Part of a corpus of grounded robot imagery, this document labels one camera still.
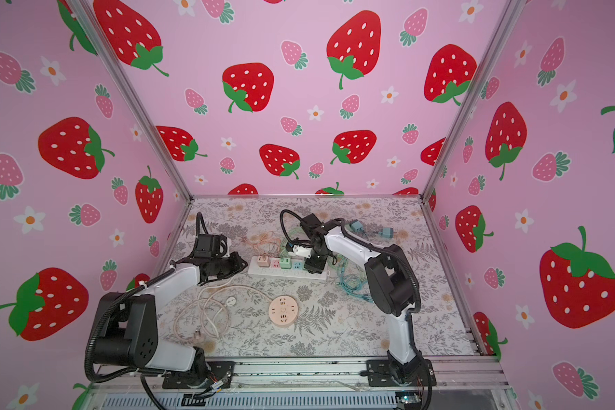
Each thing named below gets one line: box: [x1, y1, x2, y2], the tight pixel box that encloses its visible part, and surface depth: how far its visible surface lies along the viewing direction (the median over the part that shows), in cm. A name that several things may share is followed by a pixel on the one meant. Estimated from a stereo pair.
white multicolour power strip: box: [247, 256, 329, 281], surface depth 95 cm
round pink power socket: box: [268, 294, 299, 328], surface depth 85 cm
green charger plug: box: [280, 257, 293, 270], surface depth 92 cm
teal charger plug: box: [379, 227, 394, 239], surface depth 109 cm
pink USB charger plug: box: [257, 255, 270, 268], surface depth 94 cm
